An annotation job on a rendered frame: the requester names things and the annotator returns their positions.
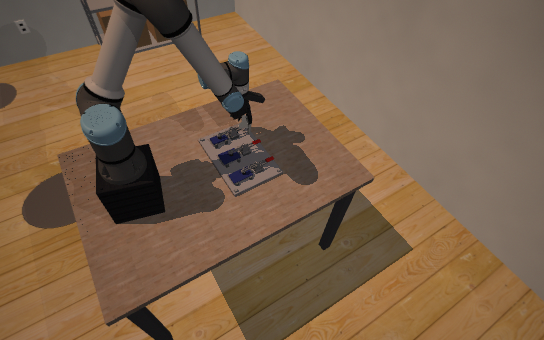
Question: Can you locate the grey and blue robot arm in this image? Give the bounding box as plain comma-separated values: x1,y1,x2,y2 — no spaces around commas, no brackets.
76,0,265,185

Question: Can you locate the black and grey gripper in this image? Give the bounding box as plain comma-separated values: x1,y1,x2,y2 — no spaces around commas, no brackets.
229,90,252,134

